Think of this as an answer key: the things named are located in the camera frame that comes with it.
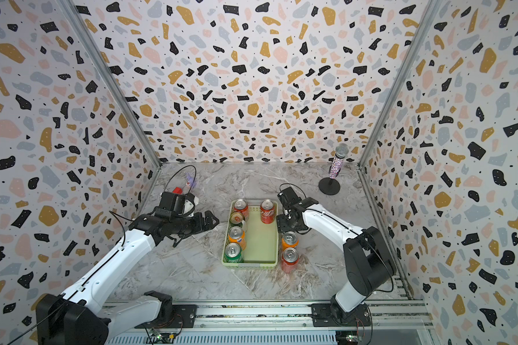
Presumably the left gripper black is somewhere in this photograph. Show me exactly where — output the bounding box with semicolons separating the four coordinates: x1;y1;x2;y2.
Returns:
171;209;220;237

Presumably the orange fanta can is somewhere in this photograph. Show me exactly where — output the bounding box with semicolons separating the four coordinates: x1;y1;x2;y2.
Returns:
228;227;247;250
281;231;299;251

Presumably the red cola can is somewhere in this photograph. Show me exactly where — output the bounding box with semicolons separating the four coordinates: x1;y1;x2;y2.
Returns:
281;247;299;273
233;198;249;219
260;199;276;224

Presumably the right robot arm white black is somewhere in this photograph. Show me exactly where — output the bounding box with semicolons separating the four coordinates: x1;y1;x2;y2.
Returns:
276;192;396;325

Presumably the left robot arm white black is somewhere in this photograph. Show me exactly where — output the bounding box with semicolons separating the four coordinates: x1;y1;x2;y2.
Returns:
36;211;220;344

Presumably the light green perforated plastic basket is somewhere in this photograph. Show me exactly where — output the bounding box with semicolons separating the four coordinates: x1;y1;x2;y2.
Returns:
221;198;279;270

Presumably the purple small toy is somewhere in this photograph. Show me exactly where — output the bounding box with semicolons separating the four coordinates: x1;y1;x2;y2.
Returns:
186;173;196;189

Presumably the green Sprite can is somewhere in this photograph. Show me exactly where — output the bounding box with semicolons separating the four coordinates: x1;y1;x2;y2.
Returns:
224;242;243;263

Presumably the glitter microphone on black stand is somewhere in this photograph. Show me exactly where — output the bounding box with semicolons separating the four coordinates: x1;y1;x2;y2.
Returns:
318;143;349;196

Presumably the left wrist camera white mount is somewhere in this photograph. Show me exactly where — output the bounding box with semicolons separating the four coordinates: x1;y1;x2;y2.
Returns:
157;192;197;217

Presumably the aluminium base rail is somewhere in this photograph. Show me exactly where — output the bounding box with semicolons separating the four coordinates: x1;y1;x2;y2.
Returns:
105;300;439;344

